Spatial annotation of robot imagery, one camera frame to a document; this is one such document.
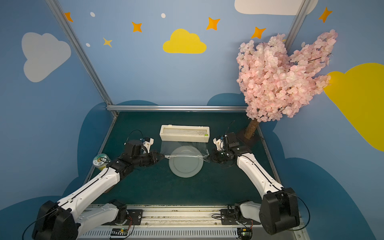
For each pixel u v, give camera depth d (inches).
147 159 27.7
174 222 28.9
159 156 31.7
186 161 36.5
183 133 38.7
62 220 15.1
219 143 30.7
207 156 32.3
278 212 16.0
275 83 25.7
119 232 28.8
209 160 31.9
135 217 29.2
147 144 29.7
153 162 27.9
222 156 27.7
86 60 34.9
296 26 29.5
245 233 28.8
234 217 29.0
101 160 33.9
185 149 37.2
